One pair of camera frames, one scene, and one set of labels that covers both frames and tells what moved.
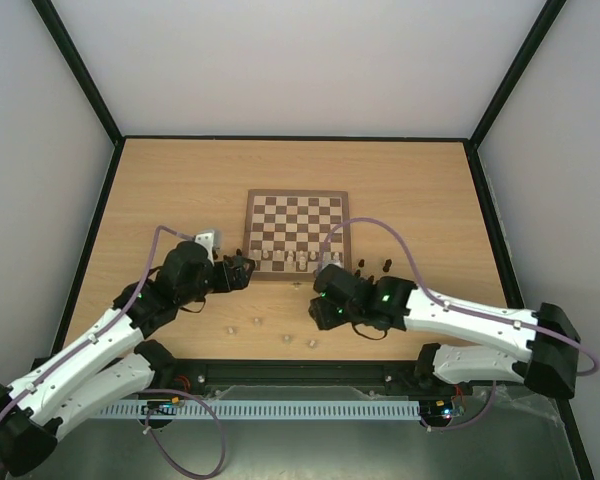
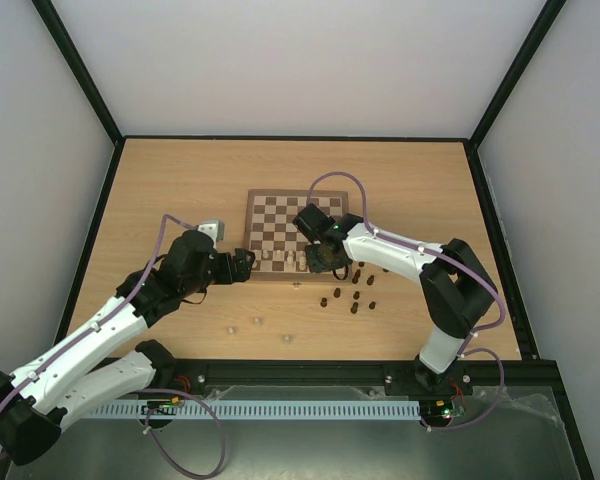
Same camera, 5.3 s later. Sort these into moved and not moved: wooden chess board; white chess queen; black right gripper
Moved: black right gripper
Not moved: wooden chess board; white chess queen
